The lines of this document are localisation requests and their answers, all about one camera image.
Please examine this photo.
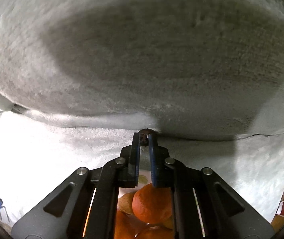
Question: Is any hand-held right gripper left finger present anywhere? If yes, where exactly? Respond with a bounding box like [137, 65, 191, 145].
[11, 132, 141, 239]

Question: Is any folded dark grey blanket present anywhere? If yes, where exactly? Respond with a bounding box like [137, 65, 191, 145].
[0, 0, 284, 141]

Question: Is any dark plum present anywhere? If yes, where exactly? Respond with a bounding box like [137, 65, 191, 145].
[139, 128, 156, 147]

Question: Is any light grey blanket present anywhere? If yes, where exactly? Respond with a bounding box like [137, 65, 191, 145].
[0, 110, 284, 229]

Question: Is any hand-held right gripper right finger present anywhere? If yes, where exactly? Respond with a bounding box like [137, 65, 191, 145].
[148, 133, 275, 239]

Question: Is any mandarin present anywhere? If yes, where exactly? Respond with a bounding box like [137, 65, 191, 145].
[132, 183, 173, 224]

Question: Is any white floral plate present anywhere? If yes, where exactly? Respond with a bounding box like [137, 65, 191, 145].
[117, 169, 175, 239]

